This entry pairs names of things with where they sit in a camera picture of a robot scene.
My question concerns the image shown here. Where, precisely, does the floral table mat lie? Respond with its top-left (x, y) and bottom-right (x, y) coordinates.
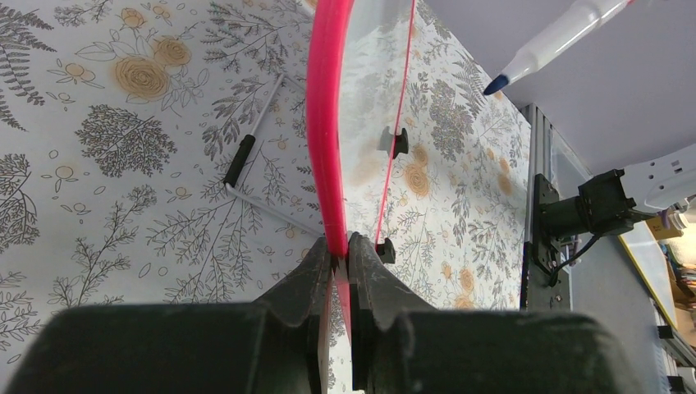
top-left (0, 0), bottom-right (532, 394)

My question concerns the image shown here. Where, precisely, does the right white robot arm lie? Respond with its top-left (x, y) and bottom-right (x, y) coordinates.
top-left (533, 144), bottom-right (695, 239)

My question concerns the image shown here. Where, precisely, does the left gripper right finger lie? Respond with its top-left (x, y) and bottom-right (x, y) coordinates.
top-left (347, 232), bottom-right (435, 391)

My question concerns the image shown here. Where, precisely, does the wire whiteboard stand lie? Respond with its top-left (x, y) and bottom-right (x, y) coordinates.
top-left (232, 74), bottom-right (324, 236)

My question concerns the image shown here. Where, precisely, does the white blue marker pen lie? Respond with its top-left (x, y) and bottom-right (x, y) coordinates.
top-left (483, 0), bottom-right (632, 96)

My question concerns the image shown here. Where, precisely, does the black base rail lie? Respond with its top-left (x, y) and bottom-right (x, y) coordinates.
top-left (520, 173), bottom-right (572, 312)

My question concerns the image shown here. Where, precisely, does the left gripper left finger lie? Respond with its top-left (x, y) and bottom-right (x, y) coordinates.
top-left (252, 237), bottom-right (332, 393)

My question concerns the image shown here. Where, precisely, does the pink framed whiteboard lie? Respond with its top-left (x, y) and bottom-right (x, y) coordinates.
top-left (306, 1), bottom-right (415, 350)

